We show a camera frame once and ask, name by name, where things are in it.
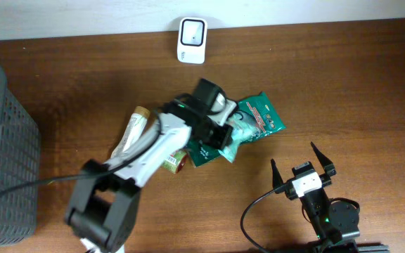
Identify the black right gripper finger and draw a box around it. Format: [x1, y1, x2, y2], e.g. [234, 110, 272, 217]
[271, 159, 284, 188]
[310, 142, 333, 167]

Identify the green lidded jar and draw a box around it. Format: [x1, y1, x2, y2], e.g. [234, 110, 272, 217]
[161, 150, 188, 174]

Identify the green 3M gloves packet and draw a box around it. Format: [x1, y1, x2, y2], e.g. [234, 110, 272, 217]
[188, 92, 285, 167]

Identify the light green snack packet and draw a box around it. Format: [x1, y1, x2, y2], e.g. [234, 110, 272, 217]
[219, 136, 242, 163]

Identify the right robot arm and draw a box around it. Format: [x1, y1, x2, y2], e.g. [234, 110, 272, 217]
[271, 143, 390, 253]

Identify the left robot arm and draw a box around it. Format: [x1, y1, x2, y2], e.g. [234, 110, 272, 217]
[65, 93, 237, 252]

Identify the white tube gold cap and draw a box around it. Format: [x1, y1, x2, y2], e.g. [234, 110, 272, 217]
[110, 106, 150, 158]

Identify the grey plastic basket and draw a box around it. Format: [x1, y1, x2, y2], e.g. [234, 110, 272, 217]
[0, 66, 41, 247]

